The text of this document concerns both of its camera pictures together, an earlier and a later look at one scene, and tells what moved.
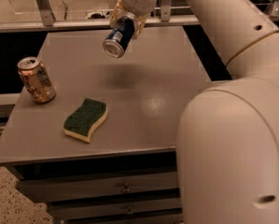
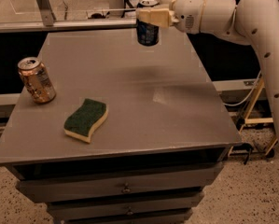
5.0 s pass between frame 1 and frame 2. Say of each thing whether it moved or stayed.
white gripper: moved
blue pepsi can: moved
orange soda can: stayed
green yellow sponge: stayed
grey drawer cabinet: stayed
